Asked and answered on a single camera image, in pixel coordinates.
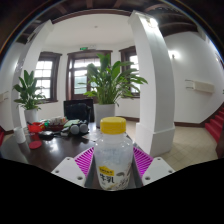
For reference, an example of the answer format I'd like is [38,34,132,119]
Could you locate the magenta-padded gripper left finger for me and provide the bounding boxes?
[51,147,98,190]

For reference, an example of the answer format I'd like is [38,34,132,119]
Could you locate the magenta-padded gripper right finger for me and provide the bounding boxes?
[128,146,176,190]

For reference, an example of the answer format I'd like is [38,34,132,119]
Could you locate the clear bottle with yellow cap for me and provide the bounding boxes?
[93,116,135,192]

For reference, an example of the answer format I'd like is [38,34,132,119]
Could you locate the flat round red coaster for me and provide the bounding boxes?
[28,139,43,150]

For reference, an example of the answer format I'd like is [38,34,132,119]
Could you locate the grey headphones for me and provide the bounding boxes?
[68,122,90,136]

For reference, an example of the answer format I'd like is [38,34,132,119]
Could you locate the green packet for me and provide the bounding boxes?
[63,119,80,129]

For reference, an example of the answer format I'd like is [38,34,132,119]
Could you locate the tray of snack packets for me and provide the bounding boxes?
[46,115,68,132]

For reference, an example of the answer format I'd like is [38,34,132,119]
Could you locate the red plastic container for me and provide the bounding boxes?
[27,121,46,135]

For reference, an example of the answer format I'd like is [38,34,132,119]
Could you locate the white speckled cup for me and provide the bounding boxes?
[13,126,27,145]

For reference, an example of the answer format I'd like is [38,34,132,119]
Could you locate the small potted green plant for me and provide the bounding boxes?
[12,69,48,125]

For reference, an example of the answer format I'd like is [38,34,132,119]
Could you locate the large potted green plant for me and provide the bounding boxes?
[83,53,149,129]

